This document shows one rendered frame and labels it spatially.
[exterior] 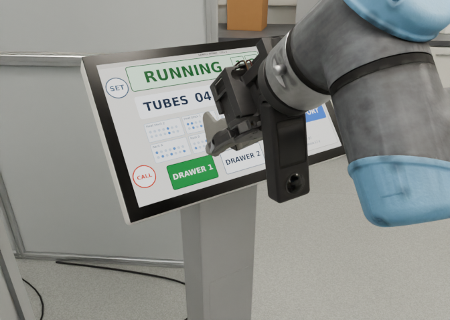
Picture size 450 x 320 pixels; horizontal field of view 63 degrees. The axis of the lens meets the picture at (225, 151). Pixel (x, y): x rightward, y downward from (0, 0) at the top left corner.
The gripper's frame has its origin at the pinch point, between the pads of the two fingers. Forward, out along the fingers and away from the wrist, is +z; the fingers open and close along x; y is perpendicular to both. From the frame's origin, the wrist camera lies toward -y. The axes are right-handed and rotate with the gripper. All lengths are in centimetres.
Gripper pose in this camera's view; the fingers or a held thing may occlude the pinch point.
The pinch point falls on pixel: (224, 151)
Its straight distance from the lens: 54.9
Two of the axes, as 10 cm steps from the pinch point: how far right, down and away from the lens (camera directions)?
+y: -3.2, -9.4, 1.5
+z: -3.9, 2.7, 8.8
